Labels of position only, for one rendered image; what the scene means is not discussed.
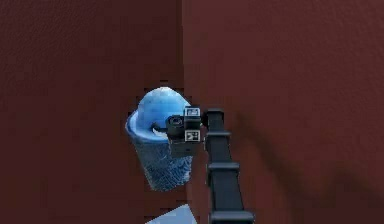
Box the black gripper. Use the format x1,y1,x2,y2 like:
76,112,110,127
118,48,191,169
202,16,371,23
151,114,198,159

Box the blue mesh trash can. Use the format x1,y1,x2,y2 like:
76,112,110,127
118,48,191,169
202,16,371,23
124,86,195,192

